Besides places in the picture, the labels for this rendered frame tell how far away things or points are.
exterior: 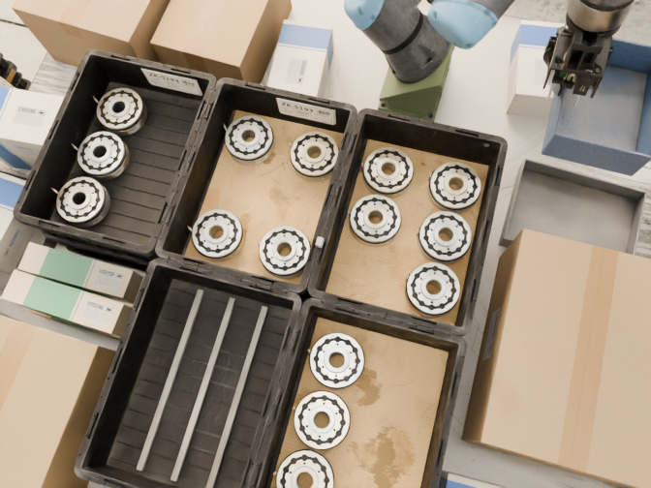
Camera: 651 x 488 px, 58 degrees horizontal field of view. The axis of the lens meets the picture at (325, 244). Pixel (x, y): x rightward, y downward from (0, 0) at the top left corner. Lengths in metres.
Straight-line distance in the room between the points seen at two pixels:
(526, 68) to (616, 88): 0.36
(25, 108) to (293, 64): 0.60
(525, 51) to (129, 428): 1.17
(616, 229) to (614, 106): 0.40
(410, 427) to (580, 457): 0.29
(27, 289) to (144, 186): 0.31
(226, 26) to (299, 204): 0.46
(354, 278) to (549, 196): 0.51
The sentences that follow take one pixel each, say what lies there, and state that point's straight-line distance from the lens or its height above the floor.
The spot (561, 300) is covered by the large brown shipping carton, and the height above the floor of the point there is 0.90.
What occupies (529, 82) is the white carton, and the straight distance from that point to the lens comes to 1.45.
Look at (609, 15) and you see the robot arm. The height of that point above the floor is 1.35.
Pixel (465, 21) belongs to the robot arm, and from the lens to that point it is 0.77.
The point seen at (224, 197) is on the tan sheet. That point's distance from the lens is 1.26.
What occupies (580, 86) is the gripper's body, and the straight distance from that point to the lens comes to 0.93.
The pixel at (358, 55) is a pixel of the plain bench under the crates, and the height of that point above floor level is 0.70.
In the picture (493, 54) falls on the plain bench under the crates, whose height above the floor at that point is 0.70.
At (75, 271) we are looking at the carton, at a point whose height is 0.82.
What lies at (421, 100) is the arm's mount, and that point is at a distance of 1.39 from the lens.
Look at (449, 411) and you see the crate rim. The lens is 1.05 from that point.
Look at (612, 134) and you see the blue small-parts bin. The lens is 1.10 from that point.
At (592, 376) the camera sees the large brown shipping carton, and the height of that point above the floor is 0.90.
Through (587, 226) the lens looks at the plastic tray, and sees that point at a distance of 1.43.
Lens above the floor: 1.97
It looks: 72 degrees down
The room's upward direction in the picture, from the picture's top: 10 degrees counter-clockwise
